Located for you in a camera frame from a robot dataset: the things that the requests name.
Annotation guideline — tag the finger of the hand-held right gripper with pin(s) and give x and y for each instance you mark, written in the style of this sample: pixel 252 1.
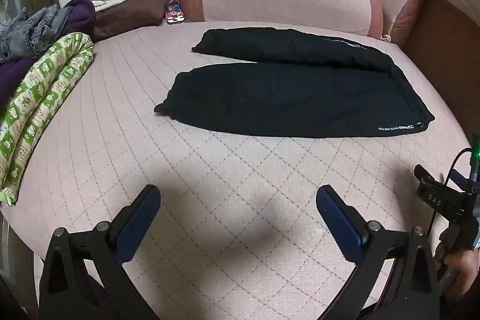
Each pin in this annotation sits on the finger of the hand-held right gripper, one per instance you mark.
pixel 438 202

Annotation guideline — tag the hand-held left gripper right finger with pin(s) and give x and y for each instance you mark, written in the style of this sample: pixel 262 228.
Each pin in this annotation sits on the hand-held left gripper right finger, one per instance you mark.
pixel 339 222

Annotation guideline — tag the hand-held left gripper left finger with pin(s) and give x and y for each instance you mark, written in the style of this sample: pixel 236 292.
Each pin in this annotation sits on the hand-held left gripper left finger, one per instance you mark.
pixel 135 226

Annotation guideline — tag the black pants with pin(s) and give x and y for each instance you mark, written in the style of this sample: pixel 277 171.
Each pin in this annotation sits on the black pants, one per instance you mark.
pixel 292 98

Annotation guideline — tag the person's right hand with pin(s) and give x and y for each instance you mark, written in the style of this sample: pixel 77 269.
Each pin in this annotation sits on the person's right hand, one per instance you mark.
pixel 465 267

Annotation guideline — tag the pink quilted sofa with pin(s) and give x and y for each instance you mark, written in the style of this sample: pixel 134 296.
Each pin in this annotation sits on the pink quilted sofa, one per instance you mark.
pixel 210 170

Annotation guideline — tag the green patterned cloth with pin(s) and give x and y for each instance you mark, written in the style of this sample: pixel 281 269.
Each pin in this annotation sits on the green patterned cloth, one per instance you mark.
pixel 45 91

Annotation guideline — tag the beige knotted tassel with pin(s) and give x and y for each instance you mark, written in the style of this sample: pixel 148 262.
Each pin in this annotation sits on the beige knotted tassel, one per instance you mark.
pixel 385 38

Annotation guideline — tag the brown blanket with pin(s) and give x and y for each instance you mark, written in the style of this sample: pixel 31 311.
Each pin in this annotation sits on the brown blanket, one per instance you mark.
pixel 127 14

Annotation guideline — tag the red and white packet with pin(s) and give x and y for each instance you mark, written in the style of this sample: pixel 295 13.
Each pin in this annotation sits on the red and white packet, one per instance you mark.
pixel 174 15

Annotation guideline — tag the grey denim garment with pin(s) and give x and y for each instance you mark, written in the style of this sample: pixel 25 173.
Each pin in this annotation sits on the grey denim garment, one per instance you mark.
pixel 30 31

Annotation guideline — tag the purple cloth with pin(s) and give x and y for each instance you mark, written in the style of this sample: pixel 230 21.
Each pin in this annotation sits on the purple cloth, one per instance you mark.
pixel 80 10

